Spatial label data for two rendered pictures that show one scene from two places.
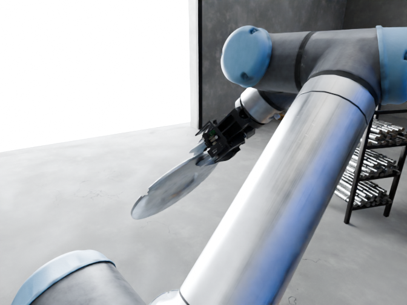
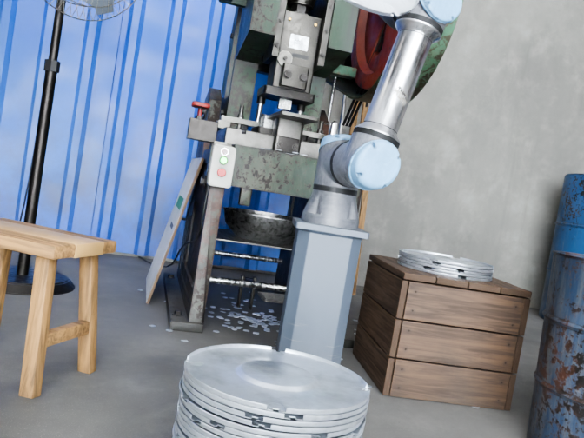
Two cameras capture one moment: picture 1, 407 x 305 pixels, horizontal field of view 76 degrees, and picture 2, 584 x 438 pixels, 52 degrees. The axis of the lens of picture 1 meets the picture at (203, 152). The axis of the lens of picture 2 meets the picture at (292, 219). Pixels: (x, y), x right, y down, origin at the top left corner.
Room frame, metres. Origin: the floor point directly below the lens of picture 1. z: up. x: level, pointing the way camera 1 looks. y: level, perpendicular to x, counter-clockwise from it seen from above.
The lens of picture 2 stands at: (1.67, 0.41, 0.53)
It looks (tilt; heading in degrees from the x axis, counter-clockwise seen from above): 3 degrees down; 200
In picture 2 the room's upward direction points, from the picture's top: 9 degrees clockwise
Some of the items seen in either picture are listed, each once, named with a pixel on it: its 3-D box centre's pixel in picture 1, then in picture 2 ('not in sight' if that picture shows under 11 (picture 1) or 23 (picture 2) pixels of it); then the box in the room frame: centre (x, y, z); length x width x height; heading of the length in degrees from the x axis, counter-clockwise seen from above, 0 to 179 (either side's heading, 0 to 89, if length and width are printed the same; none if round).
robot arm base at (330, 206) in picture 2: not in sight; (332, 206); (0.17, -0.03, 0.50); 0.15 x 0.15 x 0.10
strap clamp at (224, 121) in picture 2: not in sight; (237, 117); (-0.39, -0.63, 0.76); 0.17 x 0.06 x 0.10; 124
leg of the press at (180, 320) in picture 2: not in sight; (196, 191); (-0.45, -0.79, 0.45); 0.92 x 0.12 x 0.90; 34
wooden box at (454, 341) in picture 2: not in sight; (434, 325); (-0.24, 0.24, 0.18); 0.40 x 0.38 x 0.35; 27
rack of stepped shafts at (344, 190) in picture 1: (362, 159); not in sight; (2.03, -1.32, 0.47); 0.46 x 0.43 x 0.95; 14
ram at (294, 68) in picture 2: not in sight; (295, 51); (-0.45, -0.46, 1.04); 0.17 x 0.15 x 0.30; 34
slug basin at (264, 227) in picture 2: not in sight; (264, 227); (-0.49, -0.49, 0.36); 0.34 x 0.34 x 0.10
